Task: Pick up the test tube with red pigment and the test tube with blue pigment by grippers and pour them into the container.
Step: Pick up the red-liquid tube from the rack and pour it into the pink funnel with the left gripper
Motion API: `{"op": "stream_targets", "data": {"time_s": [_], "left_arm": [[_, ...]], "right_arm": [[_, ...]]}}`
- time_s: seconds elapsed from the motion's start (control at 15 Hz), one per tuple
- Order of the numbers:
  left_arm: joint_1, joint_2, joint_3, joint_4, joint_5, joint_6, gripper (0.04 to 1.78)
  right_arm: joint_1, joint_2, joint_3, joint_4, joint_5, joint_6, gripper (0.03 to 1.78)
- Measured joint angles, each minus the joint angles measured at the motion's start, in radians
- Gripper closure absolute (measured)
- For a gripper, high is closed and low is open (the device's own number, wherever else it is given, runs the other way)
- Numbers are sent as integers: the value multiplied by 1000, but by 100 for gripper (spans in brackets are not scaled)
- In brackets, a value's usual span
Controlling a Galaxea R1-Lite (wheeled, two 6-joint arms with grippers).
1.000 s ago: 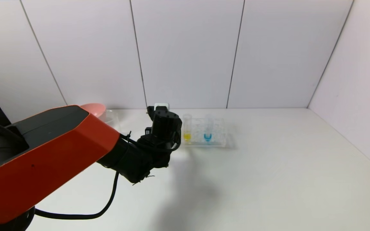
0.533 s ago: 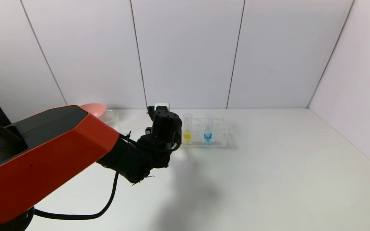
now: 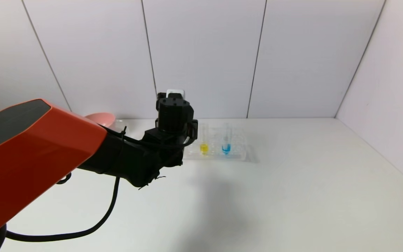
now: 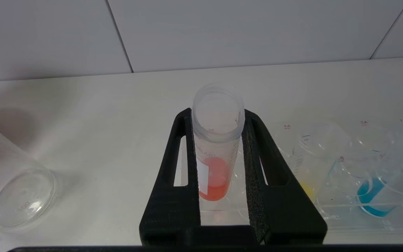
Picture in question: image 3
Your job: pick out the clear acrylic test tube rack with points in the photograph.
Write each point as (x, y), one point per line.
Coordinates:
(238, 151)

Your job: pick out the test tube with blue pigment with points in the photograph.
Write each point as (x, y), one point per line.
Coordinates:
(226, 148)

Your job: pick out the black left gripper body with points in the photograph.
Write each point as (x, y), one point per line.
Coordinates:
(192, 126)

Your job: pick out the test tube with yellow pigment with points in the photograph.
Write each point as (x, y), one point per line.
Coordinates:
(204, 148)

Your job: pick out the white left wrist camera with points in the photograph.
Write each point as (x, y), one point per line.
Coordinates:
(175, 93)

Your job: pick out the pink bowl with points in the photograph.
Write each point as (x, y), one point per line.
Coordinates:
(101, 118)

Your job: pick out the orange and black left arm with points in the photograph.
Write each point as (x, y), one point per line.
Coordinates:
(30, 147)

